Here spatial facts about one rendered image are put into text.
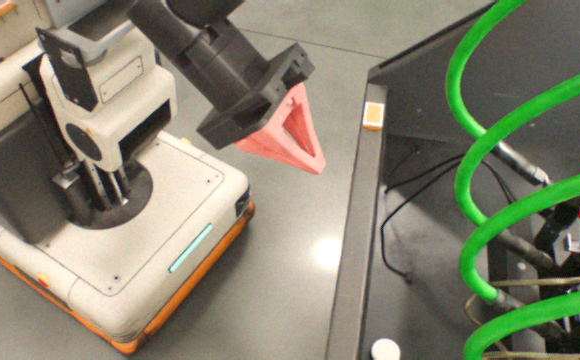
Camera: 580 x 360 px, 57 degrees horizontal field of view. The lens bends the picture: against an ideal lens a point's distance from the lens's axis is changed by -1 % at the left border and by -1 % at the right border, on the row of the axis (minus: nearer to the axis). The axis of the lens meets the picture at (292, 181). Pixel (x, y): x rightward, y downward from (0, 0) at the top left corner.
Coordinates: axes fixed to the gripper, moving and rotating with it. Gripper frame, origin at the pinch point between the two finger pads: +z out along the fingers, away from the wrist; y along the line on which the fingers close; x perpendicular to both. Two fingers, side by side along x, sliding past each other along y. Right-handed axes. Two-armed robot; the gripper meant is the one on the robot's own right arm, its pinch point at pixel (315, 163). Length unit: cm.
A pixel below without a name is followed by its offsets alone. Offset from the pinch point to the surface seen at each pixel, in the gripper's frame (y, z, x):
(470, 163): 8.4, 9.4, 6.2
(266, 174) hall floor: -122, 46, 86
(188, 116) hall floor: -152, 15, 101
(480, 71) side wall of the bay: -8, 22, 47
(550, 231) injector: 3.3, 31.4, 17.7
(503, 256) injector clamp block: -2.8, 32.0, 15.2
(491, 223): 11.5, 10.2, -1.0
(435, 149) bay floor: -22, 32, 44
